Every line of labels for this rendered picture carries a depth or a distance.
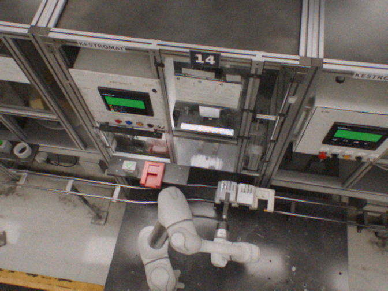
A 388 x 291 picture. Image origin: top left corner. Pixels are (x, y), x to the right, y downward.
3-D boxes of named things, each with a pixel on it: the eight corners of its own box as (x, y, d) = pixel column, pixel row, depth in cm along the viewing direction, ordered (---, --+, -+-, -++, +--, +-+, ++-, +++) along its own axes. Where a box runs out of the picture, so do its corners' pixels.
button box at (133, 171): (125, 175, 243) (122, 168, 233) (128, 164, 247) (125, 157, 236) (137, 177, 242) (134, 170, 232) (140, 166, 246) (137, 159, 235)
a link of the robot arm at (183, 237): (207, 249, 176) (197, 222, 182) (193, 245, 160) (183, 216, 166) (183, 259, 178) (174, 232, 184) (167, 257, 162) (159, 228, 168)
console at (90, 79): (94, 125, 208) (66, 74, 167) (107, 84, 220) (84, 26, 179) (167, 135, 204) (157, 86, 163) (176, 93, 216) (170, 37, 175)
